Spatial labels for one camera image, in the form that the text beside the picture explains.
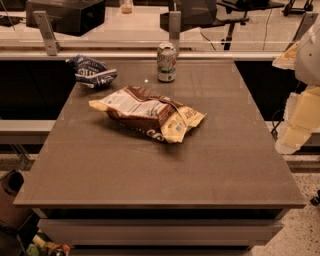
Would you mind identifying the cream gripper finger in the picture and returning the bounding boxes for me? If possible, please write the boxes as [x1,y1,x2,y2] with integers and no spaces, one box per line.
[272,42,299,70]
[275,86,320,154]

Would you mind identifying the brown chip bag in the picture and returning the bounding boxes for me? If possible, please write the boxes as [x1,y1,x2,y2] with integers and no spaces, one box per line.
[89,86,205,143]

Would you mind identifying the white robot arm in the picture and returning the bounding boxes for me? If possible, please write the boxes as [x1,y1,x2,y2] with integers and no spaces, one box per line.
[272,24,320,154]

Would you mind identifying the blue chip bag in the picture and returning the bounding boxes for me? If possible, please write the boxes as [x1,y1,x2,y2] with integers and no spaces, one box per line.
[66,54,118,89]

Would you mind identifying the black office chair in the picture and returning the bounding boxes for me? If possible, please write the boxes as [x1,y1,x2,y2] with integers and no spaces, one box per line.
[159,0,286,51]

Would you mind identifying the plastic cup on back table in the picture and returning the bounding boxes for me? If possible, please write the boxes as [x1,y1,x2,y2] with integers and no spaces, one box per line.
[119,0,133,14]

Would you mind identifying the black box on back table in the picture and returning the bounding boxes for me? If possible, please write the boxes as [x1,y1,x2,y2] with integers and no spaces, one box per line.
[26,0,105,36]

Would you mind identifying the grey table base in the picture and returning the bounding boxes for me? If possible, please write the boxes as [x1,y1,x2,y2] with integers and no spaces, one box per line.
[38,218,283,251]

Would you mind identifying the colourful items under table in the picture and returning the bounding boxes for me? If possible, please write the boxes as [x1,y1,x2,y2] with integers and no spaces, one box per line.
[26,232,70,256]

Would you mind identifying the brown bin at left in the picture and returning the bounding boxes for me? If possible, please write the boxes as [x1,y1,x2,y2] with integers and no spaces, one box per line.
[0,169,33,233]

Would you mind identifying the black cable at right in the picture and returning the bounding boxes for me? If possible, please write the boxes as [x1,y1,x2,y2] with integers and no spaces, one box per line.
[270,108,286,136]

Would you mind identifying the right metal bracket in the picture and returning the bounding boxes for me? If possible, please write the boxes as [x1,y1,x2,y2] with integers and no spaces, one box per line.
[287,12,318,48]

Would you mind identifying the metal bracket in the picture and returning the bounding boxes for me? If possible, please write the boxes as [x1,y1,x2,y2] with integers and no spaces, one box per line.
[287,12,318,48]
[169,11,181,54]
[33,10,61,56]

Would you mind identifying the middle metal bracket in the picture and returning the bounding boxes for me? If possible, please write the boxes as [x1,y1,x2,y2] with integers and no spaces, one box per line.
[169,11,181,54]

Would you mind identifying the left metal bracket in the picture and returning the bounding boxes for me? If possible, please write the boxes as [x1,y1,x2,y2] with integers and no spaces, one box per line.
[33,10,61,56]

